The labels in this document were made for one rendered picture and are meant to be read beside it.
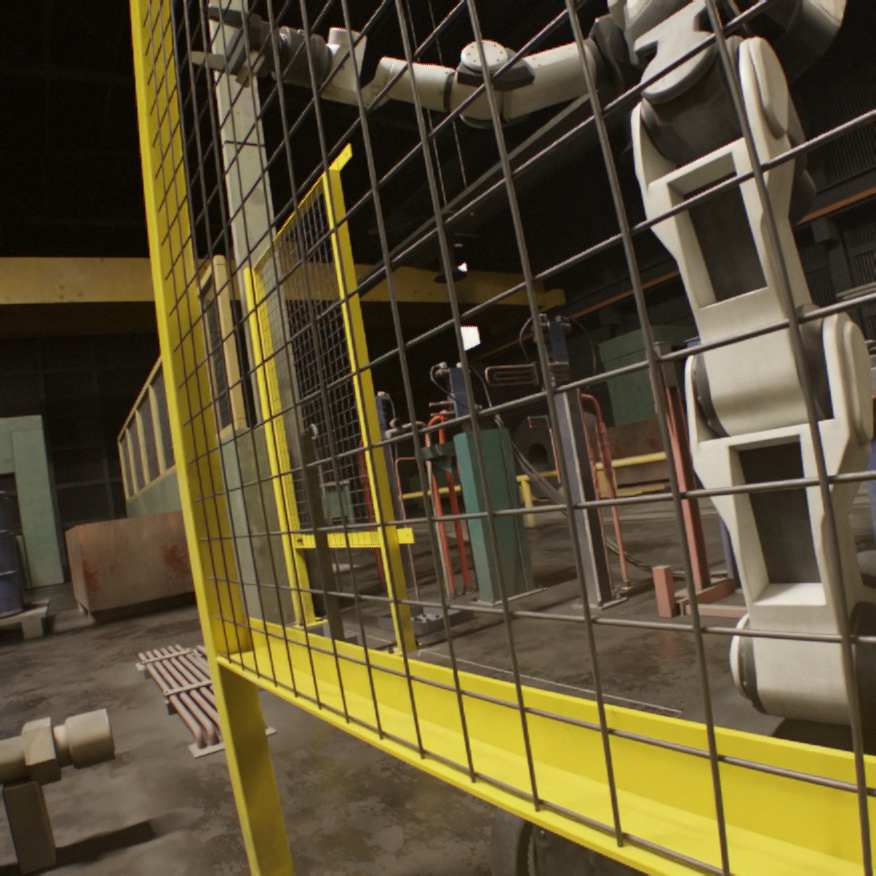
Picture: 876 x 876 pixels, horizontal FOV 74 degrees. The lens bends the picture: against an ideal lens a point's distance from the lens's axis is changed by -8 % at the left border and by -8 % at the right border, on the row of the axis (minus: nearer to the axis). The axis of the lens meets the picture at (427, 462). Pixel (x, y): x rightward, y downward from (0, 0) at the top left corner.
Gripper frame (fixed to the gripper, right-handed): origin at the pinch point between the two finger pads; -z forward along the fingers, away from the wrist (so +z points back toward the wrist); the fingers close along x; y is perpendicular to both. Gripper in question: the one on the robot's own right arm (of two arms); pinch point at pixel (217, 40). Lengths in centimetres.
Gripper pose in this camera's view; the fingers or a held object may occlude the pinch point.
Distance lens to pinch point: 120.0
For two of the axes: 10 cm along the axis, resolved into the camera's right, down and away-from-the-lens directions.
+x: -5.6, 1.3, 8.2
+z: 8.1, -1.1, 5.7
